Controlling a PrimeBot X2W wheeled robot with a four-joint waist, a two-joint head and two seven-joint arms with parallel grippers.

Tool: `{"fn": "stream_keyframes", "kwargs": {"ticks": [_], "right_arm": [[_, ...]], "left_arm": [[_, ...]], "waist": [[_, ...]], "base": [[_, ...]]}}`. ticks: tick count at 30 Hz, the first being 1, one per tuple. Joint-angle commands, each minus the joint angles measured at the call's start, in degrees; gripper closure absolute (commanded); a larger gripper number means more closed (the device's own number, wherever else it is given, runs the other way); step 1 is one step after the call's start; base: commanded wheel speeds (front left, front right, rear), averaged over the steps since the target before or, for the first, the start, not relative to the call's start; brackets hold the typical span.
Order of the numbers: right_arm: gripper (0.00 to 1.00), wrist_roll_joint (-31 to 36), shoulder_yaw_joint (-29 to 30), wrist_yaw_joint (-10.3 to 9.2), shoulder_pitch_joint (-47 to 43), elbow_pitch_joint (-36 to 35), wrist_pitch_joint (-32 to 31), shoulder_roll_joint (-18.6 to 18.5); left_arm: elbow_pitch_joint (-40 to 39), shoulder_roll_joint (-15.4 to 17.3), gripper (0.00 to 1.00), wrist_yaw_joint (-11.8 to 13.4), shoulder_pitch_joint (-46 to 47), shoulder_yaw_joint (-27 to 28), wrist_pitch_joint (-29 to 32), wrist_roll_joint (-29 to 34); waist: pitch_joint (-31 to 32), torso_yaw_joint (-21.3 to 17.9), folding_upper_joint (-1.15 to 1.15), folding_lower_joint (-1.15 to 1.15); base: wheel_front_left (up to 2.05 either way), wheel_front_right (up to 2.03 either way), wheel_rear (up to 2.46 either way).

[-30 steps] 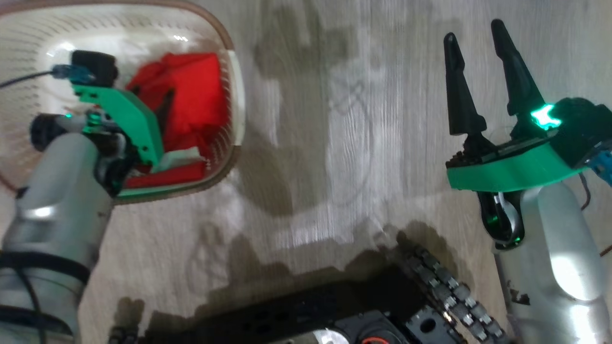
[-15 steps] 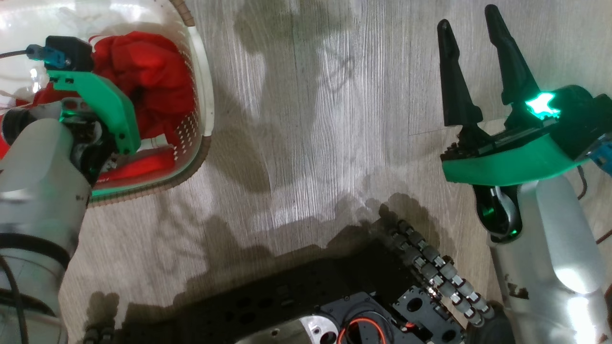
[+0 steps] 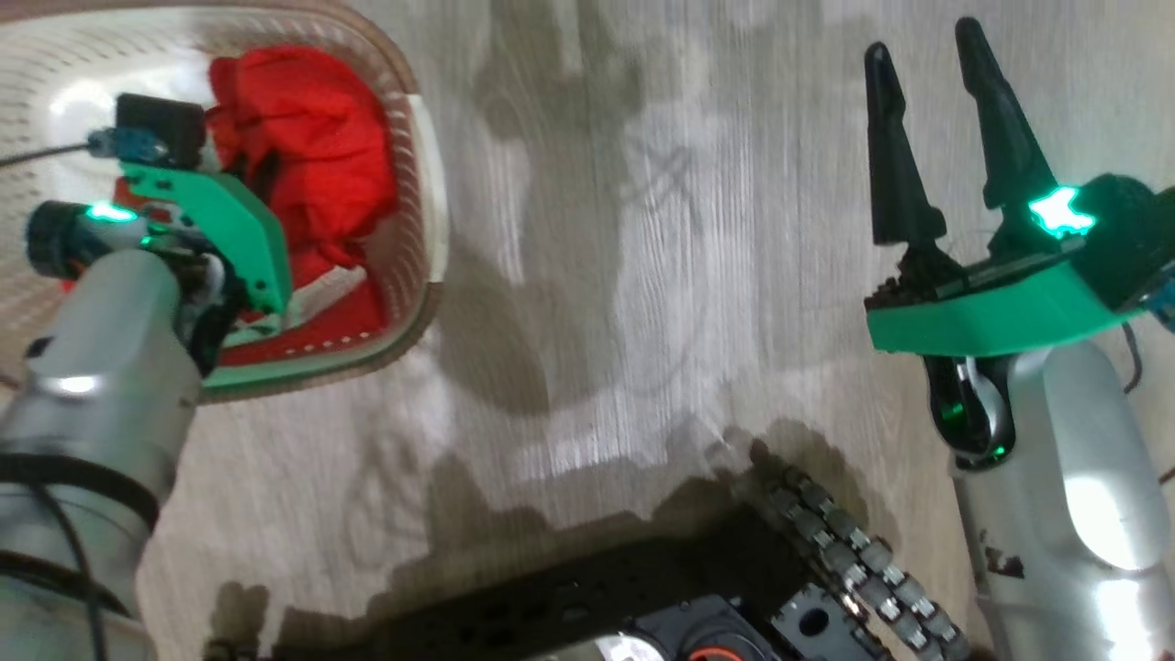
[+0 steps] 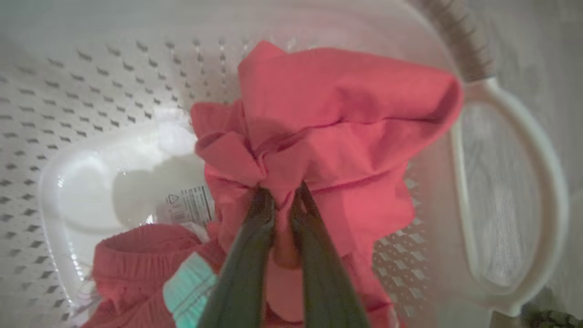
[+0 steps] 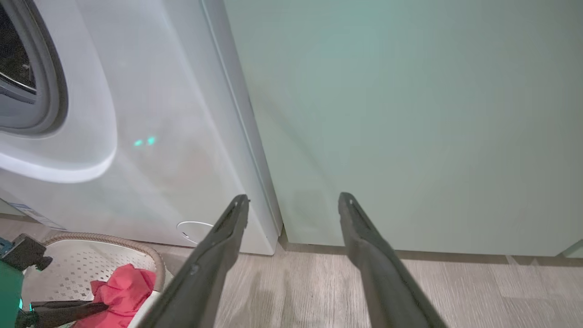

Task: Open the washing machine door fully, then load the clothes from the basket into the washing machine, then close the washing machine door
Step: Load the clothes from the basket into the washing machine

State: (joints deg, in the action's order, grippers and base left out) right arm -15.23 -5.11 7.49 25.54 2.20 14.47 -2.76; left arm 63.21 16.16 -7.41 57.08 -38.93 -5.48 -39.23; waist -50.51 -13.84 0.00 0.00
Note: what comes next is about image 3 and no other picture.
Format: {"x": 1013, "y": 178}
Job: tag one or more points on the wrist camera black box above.
{"x": 1129, "y": 239}
{"x": 161, "y": 124}

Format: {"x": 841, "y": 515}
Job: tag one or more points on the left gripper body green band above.
{"x": 239, "y": 229}

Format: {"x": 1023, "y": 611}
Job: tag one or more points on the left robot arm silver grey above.
{"x": 101, "y": 367}

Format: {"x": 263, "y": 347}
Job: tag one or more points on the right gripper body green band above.
{"x": 991, "y": 317}

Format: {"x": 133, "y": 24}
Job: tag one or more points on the blue plug of right camera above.
{"x": 1164, "y": 308}

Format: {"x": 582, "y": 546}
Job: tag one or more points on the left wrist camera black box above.
{"x": 161, "y": 124}

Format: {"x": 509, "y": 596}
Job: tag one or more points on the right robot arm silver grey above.
{"x": 1074, "y": 477}

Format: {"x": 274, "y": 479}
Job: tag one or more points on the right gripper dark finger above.
{"x": 1005, "y": 138}
{"x": 900, "y": 174}

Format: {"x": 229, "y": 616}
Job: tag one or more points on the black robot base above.
{"x": 569, "y": 597}

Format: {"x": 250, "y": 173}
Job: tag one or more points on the cream perforated laundry basket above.
{"x": 408, "y": 184}

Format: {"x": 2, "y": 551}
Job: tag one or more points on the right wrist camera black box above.
{"x": 1129, "y": 239}

